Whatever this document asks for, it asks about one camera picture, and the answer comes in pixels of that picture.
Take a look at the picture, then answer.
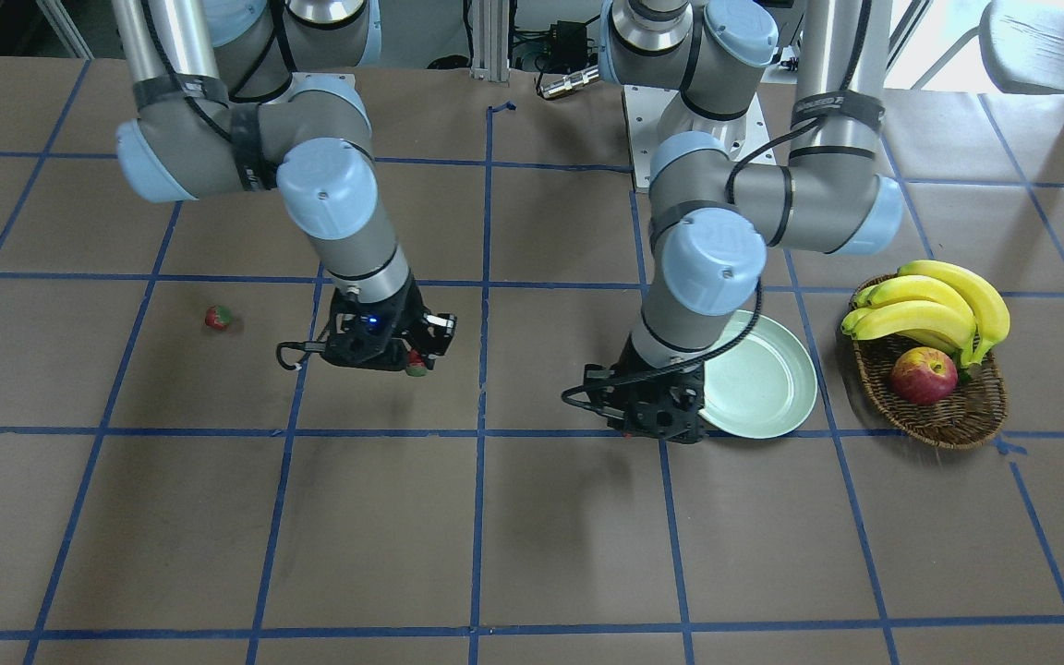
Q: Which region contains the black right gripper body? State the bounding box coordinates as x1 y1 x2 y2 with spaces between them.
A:
277 277 458 371

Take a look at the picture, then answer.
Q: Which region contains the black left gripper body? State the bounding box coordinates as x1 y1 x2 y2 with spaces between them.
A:
562 338 708 443

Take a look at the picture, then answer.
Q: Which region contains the aluminium frame post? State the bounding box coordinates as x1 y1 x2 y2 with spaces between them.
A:
465 0 512 85

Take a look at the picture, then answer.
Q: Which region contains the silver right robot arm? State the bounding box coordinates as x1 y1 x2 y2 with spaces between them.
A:
113 1 456 376

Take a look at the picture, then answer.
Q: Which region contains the brown wicker basket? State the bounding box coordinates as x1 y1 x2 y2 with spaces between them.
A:
849 273 1010 451

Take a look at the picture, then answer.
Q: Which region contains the red strawberry green cap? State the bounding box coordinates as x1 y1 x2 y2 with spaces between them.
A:
405 358 429 378

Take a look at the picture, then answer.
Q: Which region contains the red yellow apple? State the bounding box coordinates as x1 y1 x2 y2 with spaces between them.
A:
890 346 959 405

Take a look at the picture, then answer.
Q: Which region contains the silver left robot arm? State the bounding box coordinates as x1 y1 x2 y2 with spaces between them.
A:
561 1 905 443

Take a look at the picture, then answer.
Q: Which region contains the white chair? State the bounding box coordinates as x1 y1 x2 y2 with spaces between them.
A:
976 1 1064 94

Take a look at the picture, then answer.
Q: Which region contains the yellow banana bunch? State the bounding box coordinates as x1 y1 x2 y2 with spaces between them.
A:
839 260 1010 368

